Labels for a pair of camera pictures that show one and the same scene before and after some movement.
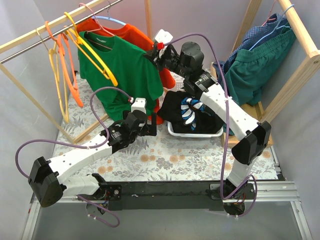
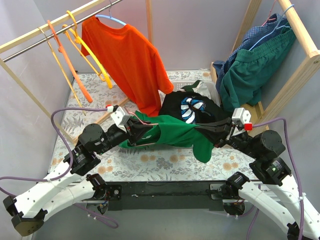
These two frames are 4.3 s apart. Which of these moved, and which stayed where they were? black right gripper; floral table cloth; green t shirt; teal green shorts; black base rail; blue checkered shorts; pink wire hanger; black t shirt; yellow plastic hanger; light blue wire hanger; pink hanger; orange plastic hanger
Moved: black right gripper; yellow plastic hanger; orange plastic hanger; green t shirt; pink hanger
Stayed: blue checkered shorts; teal green shorts; black t shirt; pink wire hanger; floral table cloth; black base rail; light blue wire hanger
